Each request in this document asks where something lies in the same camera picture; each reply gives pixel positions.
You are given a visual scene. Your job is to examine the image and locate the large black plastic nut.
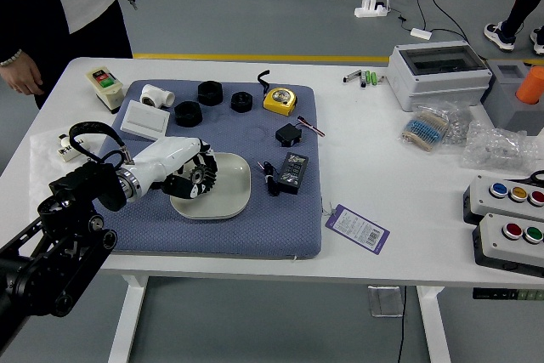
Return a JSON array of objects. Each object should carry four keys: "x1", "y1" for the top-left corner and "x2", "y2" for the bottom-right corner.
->
[
  {"x1": 196, "y1": 80, "x2": 224, "y2": 107},
  {"x1": 173, "y1": 100, "x2": 202, "y2": 128}
]

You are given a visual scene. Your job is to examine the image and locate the large black gear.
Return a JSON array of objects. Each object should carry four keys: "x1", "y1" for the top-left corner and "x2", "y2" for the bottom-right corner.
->
[{"x1": 188, "y1": 166, "x2": 212, "y2": 189}]

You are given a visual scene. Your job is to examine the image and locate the white wall switch panel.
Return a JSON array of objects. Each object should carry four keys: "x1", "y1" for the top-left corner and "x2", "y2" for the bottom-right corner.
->
[{"x1": 120, "y1": 99, "x2": 172, "y2": 142}]

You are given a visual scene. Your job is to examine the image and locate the person's hand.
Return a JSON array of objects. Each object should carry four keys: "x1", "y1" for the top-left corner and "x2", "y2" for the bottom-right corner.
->
[{"x1": 0, "y1": 50, "x2": 44, "y2": 96}]

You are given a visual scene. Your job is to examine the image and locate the blue-yellow-red button box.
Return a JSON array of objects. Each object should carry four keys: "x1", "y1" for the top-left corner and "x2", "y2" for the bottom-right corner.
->
[{"x1": 462, "y1": 174, "x2": 544, "y2": 228}]

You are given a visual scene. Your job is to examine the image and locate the red-green button box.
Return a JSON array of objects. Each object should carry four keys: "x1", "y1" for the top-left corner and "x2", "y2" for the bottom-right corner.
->
[{"x1": 471, "y1": 213, "x2": 544, "y2": 278}]

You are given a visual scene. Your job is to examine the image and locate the purple product tag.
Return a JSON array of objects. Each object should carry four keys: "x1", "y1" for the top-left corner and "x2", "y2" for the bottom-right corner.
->
[{"x1": 322, "y1": 203, "x2": 391, "y2": 258}]

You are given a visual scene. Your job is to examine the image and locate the black handled scissors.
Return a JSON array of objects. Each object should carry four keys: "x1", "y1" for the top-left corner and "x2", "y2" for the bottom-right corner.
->
[{"x1": 507, "y1": 170, "x2": 544, "y2": 188}]

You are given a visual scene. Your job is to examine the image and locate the table height control panel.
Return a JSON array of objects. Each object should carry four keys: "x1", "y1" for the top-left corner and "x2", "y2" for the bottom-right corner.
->
[{"x1": 472, "y1": 287, "x2": 544, "y2": 301}]

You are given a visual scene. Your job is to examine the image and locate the bag of resistors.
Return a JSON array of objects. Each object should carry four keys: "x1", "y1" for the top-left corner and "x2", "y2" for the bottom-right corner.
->
[{"x1": 397, "y1": 101, "x2": 454, "y2": 154}]

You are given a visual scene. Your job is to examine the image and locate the grey block holder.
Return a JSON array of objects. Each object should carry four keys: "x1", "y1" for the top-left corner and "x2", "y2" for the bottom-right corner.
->
[{"x1": 480, "y1": 60, "x2": 544, "y2": 137}]

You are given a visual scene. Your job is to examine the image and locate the bubble wrap bag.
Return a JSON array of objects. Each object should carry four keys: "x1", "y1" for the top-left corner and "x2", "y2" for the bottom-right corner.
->
[{"x1": 460, "y1": 120, "x2": 541, "y2": 173}]

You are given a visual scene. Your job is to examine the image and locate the white square plate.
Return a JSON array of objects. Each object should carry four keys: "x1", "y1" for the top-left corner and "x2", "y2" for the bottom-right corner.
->
[{"x1": 169, "y1": 152, "x2": 252, "y2": 221}]

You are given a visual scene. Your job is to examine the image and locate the white pipe tee fitting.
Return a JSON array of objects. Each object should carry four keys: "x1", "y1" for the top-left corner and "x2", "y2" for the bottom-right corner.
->
[{"x1": 139, "y1": 83, "x2": 177, "y2": 110}]

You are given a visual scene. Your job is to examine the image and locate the black floor cable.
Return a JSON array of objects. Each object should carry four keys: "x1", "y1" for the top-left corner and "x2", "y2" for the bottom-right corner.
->
[{"x1": 391, "y1": 0, "x2": 485, "y2": 62}]

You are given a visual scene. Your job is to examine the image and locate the cream red-green switch box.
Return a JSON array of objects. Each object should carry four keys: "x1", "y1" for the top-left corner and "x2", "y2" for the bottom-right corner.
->
[{"x1": 86, "y1": 66, "x2": 125, "y2": 115}]

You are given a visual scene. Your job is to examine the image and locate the small black plastic nut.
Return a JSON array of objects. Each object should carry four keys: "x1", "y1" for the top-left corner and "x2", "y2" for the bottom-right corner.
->
[{"x1": 230, "y1": 91, "x2": 255, "y2": 114}]

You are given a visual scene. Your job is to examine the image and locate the grey box under table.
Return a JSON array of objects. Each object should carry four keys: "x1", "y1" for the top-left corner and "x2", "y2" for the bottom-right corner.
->
[{"x1": 367, "y1": 285, "x2": 405, "y2": 318}]

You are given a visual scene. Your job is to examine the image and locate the white labelled tube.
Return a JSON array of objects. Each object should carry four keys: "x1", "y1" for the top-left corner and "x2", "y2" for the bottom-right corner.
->
[{"x1": 56, "y1": 134, "x2": 86, "y2": 163}]

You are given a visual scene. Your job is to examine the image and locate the clear bag of screws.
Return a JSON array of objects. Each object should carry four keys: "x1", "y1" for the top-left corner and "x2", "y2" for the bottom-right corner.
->
[{"x1": 441, "y1": 101, "x2": 475, "y2": 145}]

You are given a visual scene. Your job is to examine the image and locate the black cable under table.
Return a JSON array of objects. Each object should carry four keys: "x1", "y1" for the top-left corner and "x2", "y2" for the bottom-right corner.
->
[{"x1": 394, "y1": 286, "x2": 407, "y2": 363}]

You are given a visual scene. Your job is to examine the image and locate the blue-grey cushion mat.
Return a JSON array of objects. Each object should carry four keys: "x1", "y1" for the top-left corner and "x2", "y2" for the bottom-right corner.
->
[{"x1": 91, "y1": 78, "x2": 323, "y2": 260}]

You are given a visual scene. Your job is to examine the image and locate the orange cylinder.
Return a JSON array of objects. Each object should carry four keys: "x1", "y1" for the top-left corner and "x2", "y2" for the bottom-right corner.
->
[{"x1": 515, "y1": 65, "x2": 544, "y2": 105}]

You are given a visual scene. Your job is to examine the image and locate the grey electrical enclosure box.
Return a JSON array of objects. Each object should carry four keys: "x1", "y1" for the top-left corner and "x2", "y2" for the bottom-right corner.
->
[{"x1": 386, "y1": 41, "x2": 494, "y2": 112}]

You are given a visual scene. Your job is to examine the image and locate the black cord with plug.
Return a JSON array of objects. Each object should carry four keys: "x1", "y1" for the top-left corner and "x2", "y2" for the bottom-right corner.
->
[{"x1": 257, "y1": 161, "x2": 281, "y2": 197}]

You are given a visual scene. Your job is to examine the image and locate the yellow tape measure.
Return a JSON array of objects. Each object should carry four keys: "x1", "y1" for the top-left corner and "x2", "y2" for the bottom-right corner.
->
[{"x1": 256, "y1": 70, "x2": 298, "y2": 116}]

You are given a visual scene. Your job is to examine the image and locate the white table leg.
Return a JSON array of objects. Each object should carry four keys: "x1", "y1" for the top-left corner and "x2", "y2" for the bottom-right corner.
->
[
  {"x1": 415, "y1": 285, "x2": 452, "y2": 363},
  {"x1": 105, "y1": 274, "x2": 150, "y2": 363}
]

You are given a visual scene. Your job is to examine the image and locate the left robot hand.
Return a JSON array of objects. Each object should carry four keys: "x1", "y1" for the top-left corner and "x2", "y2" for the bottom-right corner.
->
[{"x1": 126, "y1": 136, "x2": 219, "y2": 202}]

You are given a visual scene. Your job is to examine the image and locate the black digital display module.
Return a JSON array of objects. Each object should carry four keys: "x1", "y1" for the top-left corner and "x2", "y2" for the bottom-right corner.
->
[{"x1": 275, "y1": 151, "x2": 310, "y2": 196}]

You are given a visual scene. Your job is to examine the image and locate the black servo with wires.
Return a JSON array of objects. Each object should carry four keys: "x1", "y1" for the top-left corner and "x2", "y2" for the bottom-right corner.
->
[{"x1": 275, "y1": 115, "x2": 327, "y2": 148}]

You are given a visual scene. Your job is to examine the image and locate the white power strip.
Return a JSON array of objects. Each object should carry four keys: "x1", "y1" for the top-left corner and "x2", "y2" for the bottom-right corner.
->
[{"x1": 354, "y1": 0, "x2": 390, "y2": 19}]

